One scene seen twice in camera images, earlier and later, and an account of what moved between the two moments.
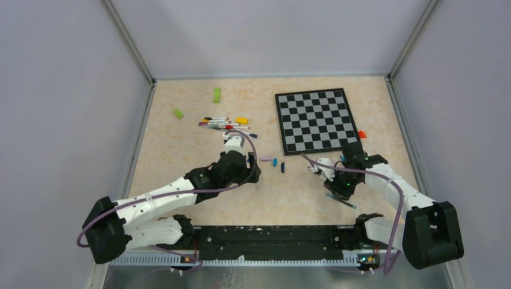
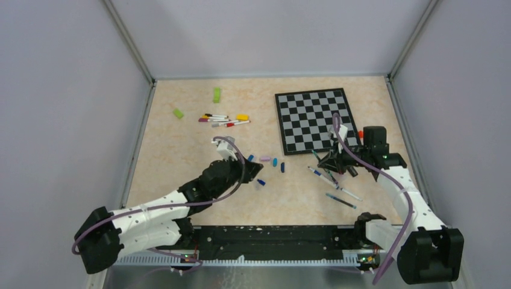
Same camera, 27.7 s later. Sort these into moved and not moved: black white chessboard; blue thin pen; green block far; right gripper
Moved: right gripper
Not moved: blue thin pen; green block far; black white chessboard
